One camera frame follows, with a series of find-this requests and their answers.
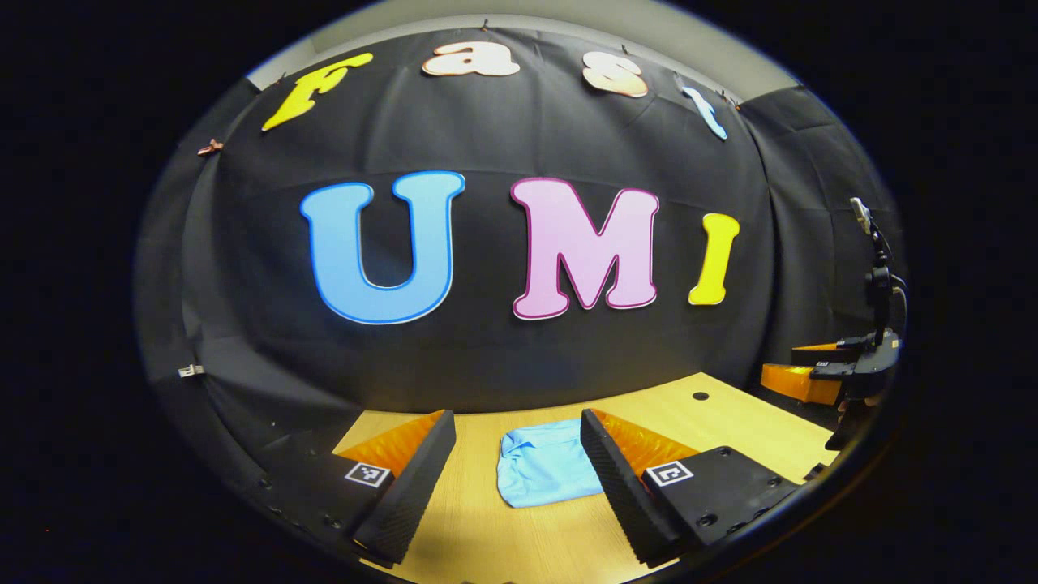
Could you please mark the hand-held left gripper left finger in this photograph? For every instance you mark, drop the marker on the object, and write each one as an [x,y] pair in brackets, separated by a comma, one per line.
[413,487]

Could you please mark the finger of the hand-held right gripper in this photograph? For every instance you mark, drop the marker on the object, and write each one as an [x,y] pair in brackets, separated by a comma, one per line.
[819,354]
[799,385]

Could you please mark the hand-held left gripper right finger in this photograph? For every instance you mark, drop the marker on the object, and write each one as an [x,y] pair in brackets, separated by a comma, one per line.
[616,487]

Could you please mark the light blue T-shirt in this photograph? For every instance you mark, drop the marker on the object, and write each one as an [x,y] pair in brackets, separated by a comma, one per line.
[543,466]

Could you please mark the small white tag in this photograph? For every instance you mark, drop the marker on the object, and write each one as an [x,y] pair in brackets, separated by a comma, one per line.
[190,371]

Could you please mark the black backdrop cloth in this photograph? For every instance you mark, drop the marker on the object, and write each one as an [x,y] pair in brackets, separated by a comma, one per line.
[486,130]

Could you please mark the small copper clip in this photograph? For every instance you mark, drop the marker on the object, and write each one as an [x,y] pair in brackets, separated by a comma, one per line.
[209,148]

